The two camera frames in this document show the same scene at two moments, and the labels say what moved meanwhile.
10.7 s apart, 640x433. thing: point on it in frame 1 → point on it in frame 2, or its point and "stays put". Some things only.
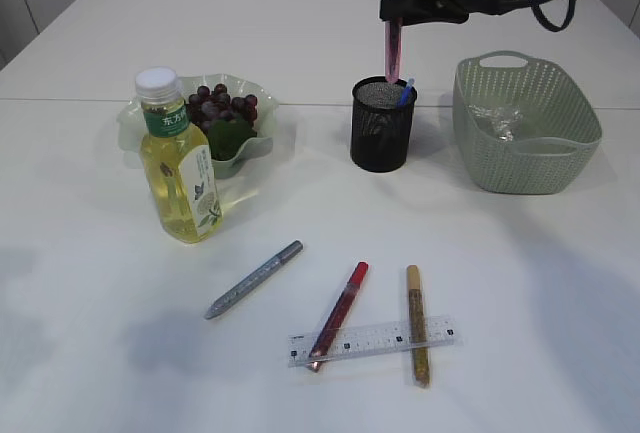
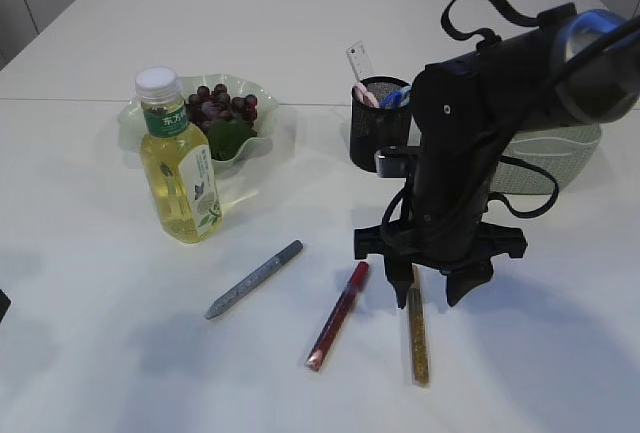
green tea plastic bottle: x=178 y=164 stays put
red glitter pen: x=337 y=316 stays put
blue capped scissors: x=409 y=93 → x=392 y=99
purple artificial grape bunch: x=226 y=120 stays put
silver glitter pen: x=291 y=251 stays put
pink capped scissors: x=392 y=29 → x=360 y=92
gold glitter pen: x=417 y=327 stays put
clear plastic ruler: x=315 y=347 → x=359 y=61
